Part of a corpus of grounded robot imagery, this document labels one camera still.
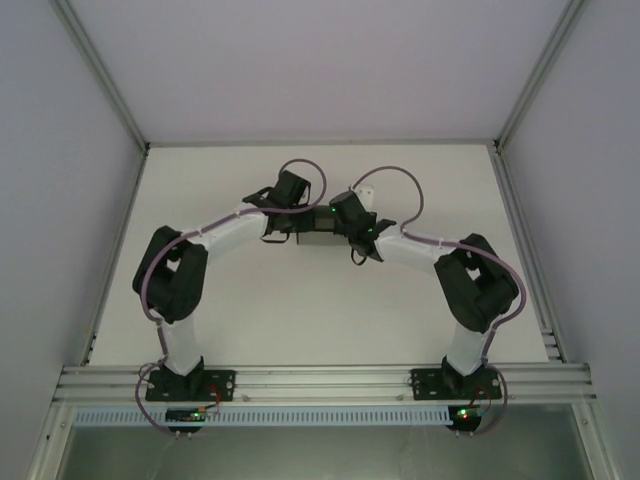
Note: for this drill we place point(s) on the grey paper box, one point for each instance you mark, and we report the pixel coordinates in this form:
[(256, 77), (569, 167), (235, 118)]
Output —
[(325, 236)]

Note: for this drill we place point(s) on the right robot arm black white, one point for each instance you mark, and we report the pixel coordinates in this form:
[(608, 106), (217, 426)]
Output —
[(475, 300)]

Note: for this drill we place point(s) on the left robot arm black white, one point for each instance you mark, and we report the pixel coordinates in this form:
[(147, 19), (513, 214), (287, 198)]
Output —
[(175, 280)]

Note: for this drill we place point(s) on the right circuit board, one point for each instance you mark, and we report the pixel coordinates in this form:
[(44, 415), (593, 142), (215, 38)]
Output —
[(467, 413)]

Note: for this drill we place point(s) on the circuit board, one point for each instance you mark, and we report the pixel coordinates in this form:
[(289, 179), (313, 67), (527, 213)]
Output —
[(182, 415), (467, 413)]

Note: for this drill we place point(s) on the left circuit board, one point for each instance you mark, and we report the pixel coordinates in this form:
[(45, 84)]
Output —
[(182, 415)]

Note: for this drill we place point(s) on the grey metal lower panel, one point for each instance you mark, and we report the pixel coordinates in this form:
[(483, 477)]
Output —
[(320, 452)]

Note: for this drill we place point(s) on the aluminium mounting rail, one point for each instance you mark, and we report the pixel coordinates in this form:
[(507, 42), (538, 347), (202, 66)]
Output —
[(320, 382)]

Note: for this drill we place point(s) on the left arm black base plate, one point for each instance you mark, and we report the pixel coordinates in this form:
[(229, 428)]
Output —
[(222, 385)]

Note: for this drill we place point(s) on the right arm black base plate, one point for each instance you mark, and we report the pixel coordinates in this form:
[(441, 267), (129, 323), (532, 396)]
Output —
[(425, 384)]

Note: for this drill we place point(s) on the right aluminium side rail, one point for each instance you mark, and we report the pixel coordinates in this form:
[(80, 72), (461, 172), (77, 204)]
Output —
[(530, 260)]

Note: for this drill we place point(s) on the aluminium side rail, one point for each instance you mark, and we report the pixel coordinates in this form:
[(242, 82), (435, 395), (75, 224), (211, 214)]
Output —
[(530, 260), (112, 265)]

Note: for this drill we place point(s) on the left aluminium side rail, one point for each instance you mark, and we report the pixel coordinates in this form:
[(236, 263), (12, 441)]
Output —
[(112, 265)]

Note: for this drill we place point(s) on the left aluminium frame post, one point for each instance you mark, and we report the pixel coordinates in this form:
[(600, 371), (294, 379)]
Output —
[(102, 75)]

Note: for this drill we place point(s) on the aluminium frame post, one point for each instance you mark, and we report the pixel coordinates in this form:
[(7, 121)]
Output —
[(540, 75), (102, 75)]

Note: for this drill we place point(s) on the right aluminium frame post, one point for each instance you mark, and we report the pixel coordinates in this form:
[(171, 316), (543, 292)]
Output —
[(540, 75)]

